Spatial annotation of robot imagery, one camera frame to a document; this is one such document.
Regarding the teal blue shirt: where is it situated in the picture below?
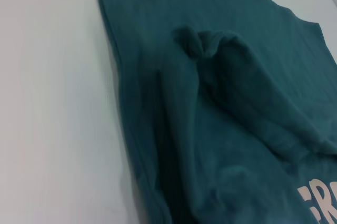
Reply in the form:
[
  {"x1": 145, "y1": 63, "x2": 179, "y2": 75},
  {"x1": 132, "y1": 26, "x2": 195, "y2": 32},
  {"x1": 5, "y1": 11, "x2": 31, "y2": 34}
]
[{"x1": 92, "y1": 0, "x2": 337, "y2": 224}]

